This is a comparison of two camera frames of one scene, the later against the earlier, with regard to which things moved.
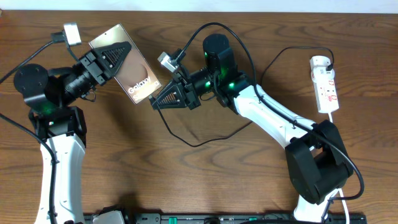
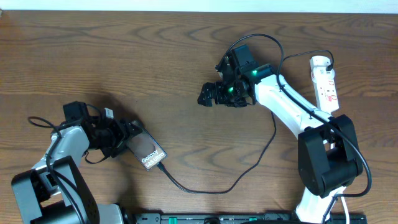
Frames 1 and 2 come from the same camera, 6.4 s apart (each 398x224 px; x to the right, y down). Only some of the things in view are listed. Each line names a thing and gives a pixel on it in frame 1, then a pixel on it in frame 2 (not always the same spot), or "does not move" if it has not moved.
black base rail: [229, 218] does not move
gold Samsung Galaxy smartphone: [135, 76] -> [145, 149]
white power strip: [325, 89] does not move
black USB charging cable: [292, 48] -> [181, 189]
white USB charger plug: [319, 61] does not move
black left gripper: [94, 67] -> [123, 134]
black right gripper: [186, 94] -> [218, 87]
